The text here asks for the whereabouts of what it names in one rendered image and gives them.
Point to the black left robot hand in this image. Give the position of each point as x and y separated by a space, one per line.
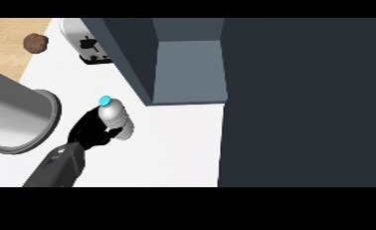
85 131

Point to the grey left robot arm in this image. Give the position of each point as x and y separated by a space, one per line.
56 169

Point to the clear water bottle blue cap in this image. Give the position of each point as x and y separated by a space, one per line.
116 117

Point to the dark grey cabinet door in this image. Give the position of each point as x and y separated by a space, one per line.
298 103

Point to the large grey metal pot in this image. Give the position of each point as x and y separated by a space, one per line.
22 117

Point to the brown round lump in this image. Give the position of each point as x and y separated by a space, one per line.
35 43

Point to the pale wooden cutting board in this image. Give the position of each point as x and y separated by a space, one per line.
16 46

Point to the dark grey cabinet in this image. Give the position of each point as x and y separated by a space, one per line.
171 64

